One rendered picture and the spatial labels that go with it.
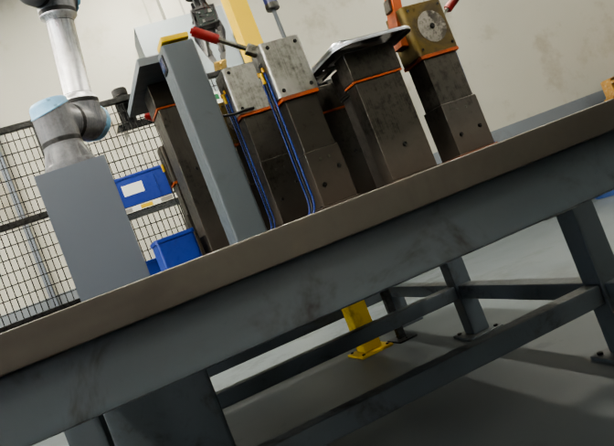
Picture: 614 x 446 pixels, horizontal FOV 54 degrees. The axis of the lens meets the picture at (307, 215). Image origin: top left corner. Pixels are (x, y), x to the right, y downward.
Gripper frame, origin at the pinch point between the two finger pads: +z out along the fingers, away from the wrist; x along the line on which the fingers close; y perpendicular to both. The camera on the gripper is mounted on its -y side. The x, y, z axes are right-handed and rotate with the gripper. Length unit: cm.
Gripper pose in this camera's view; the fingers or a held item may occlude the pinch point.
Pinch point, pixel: (218, 59)
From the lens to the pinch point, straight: 186.1
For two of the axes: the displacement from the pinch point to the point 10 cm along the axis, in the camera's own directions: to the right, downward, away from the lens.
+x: 9.4, -3.3, 1.2
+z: 3.3, 9.4, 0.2
